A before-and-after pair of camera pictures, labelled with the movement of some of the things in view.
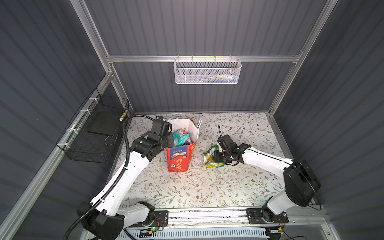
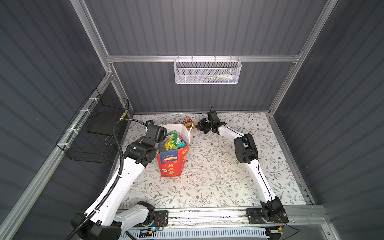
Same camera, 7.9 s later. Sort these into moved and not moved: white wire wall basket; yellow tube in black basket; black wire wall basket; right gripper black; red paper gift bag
Moved: right gripper black; red paper gift bag
Not moved: yellow tube in black basket; black wire wall basket; white wire wall basket
